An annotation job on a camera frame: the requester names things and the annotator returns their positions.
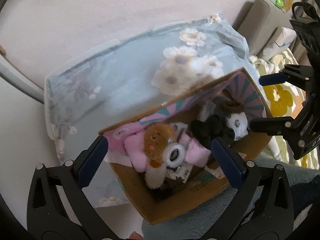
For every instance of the floral light blue tablecloth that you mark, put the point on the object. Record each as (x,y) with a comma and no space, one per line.
(119,79)

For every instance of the black fluffy sock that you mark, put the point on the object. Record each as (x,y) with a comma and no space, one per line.
(214,127)

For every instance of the brown cardboard box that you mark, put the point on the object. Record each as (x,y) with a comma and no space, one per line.
(158,206)

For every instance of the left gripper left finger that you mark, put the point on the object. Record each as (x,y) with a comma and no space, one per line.
(57,207)

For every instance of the yellow floral blanket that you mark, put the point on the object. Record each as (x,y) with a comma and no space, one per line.
(283,100)

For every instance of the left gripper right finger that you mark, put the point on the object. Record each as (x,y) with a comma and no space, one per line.
(262,208)

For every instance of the grey sofa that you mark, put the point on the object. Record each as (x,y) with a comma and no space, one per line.
(267,29)

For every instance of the clear plastic package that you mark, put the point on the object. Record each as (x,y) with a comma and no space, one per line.
(207,110)

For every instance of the clear tape roll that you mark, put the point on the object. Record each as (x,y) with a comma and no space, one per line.
(173,155)

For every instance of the brown bear plush slipper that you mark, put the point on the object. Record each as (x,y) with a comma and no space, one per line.
(157,137)

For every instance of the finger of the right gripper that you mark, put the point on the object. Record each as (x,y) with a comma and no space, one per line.
(272,126)
(272,79)

